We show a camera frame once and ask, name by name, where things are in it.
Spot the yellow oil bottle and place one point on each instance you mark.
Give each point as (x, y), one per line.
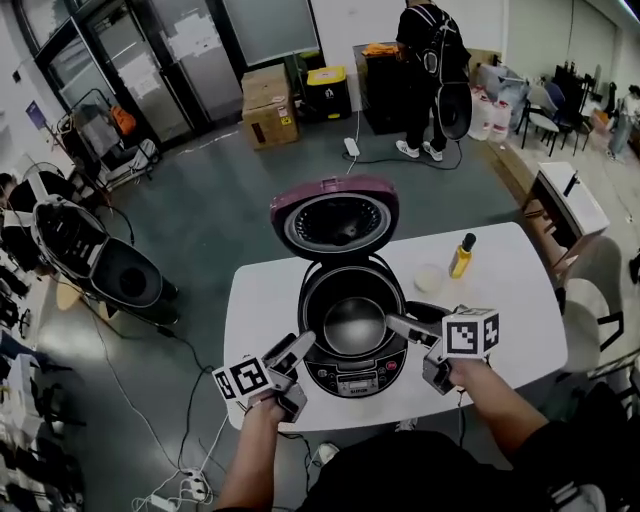
(460, 262)

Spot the grey chair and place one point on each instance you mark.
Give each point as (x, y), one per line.
(539, 100)

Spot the metal clothes rack cart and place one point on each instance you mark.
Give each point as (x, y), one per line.
(92, 132)

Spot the frosted window panel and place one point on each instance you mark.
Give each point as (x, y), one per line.
(270, 25)

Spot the blue chair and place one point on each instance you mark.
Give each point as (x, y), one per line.
(555, 92)

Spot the person's black clothing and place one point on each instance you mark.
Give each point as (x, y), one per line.
(400, 475)

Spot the person's right forearm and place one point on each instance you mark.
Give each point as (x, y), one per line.
(500, 405)

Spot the plain cardboard box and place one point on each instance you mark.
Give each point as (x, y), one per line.
(265, 87)

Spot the white-top wooden bench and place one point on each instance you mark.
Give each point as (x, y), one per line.
(575, 200)

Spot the white power strip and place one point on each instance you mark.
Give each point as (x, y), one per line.
(352, 146)
(162, 502)
(192, 482)

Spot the orange bag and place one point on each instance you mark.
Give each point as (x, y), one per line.
(123, 121)

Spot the dark metal pot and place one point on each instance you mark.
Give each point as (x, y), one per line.
(355, 325)

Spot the beige chair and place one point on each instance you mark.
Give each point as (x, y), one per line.
(585, 305)

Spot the black tap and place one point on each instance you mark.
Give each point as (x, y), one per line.
(570, 185)

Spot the white table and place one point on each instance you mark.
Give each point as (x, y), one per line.
(510, 310)

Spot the labelled cardboard box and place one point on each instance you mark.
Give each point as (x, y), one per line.
(270, 127)

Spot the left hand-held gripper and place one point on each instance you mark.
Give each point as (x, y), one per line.
(245, 377)

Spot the person's white shoe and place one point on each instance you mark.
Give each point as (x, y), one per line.
(327, 452)
(406, 425)

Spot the person's right hand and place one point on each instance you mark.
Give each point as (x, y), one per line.
(470, 370)

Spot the purple rice cooker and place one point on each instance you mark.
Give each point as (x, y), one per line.
(330, 187)

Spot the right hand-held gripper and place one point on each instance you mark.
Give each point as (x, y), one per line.
(470, 332)

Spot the glass entrance doors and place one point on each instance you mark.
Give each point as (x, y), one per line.
(135, 70)

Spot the person's left hand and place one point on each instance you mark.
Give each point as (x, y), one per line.
(262, 407)

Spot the black oval hanging device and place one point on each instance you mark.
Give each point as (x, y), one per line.
(455, 112)
(127, 277)

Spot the white jug red label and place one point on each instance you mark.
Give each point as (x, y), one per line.
(500, 125)
(480, 117)

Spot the small white bowl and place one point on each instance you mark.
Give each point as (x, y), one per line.
(429, 278)

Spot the person's left forearm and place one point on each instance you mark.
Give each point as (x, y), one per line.
(245, 465)

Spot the yellow-lid black bin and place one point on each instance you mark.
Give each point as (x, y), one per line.
(327, 95)

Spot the orange cloth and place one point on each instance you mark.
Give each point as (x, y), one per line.
(379, 49)

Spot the black cabinet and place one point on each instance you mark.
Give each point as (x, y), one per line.
(380, 100)

